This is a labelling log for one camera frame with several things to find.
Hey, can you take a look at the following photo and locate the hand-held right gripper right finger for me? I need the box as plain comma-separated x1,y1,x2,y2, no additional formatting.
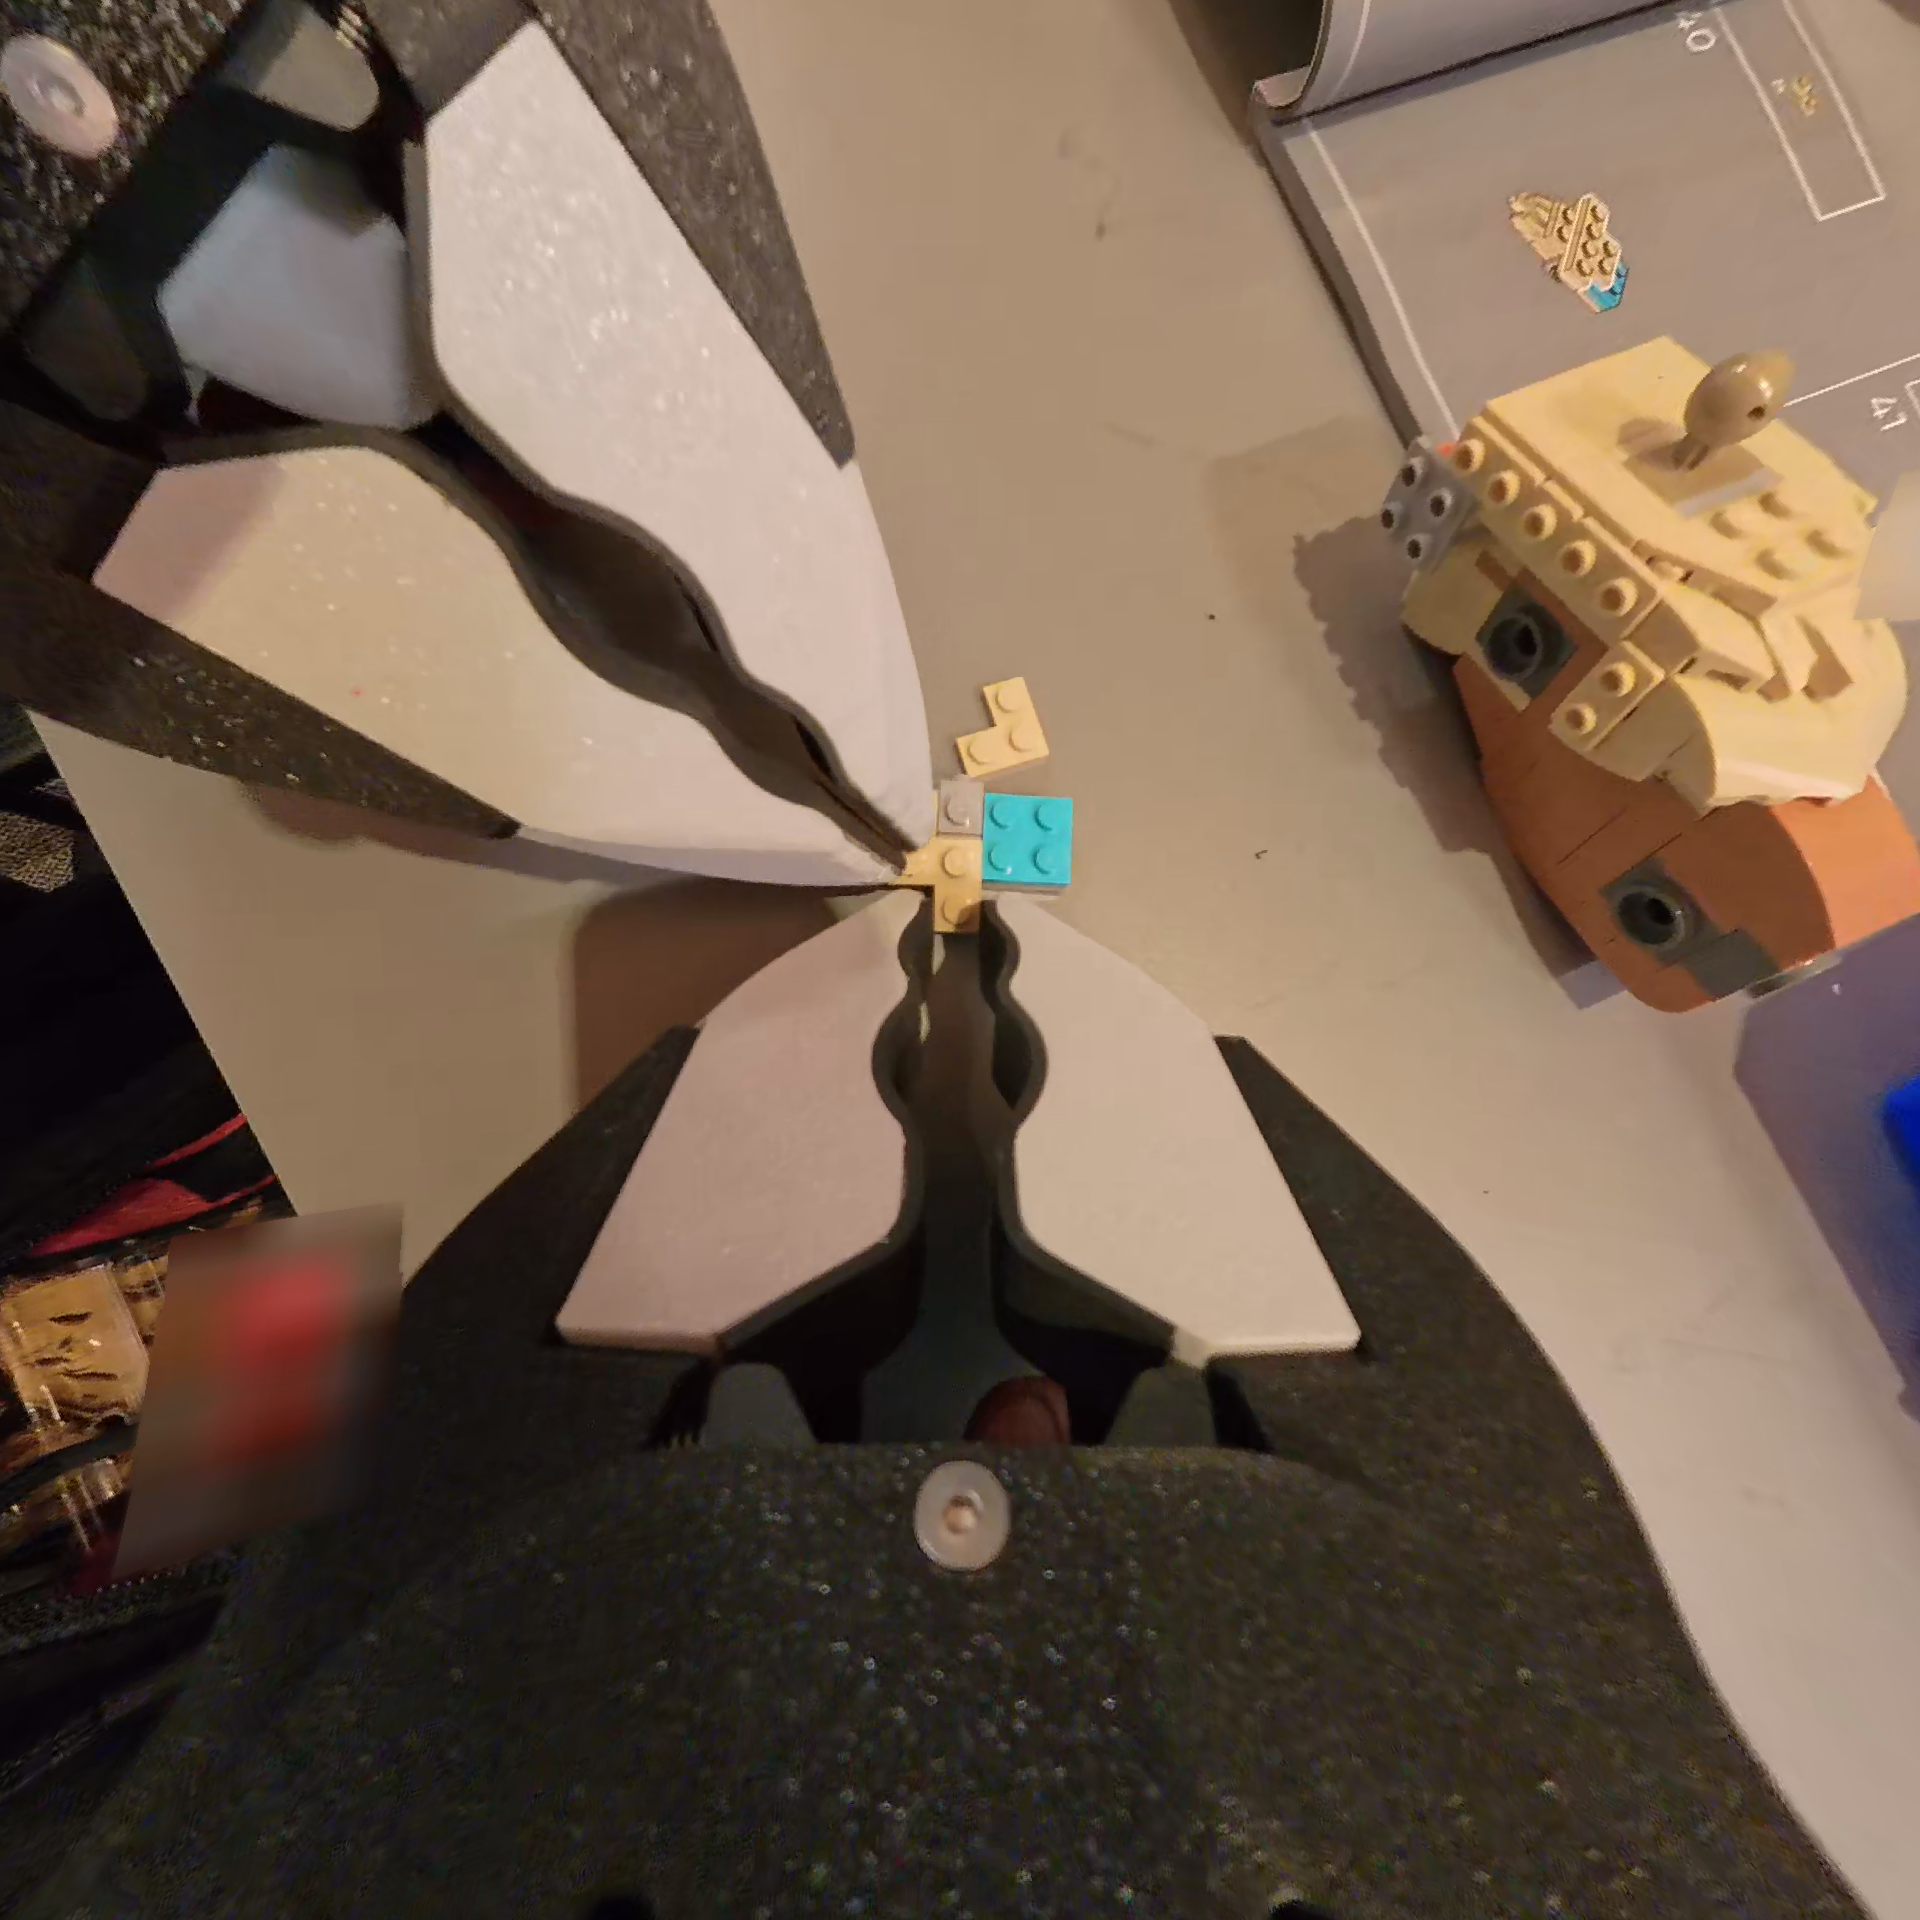
978,896,1366,1368

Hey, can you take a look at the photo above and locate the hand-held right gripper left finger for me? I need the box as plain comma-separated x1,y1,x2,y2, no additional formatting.
556,896,935,1366

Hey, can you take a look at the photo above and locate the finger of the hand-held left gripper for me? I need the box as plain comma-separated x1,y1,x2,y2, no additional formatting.
404,19,938,860
88,428,909,895

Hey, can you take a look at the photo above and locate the small tan teal brick assembly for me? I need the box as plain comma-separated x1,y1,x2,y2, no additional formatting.
900,779,1077,936

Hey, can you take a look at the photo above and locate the tan corner plate brick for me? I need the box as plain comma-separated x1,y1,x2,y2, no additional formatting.
953,679,1057,763

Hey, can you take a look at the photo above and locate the grey desk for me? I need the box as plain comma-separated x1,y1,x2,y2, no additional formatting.
30,0,1920,1920

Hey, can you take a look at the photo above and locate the black fabric bag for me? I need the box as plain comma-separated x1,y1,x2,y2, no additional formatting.
0,721,287,1248

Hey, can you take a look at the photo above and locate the gold foil packet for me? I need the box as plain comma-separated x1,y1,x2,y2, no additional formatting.
0,1247,167,1518

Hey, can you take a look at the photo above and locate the tan and brown brick model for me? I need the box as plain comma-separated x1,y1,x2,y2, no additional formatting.
1375,335,1911,1015

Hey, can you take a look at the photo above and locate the grey instruction booklet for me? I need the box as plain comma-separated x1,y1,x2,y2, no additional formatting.
1247,0,1920,1010

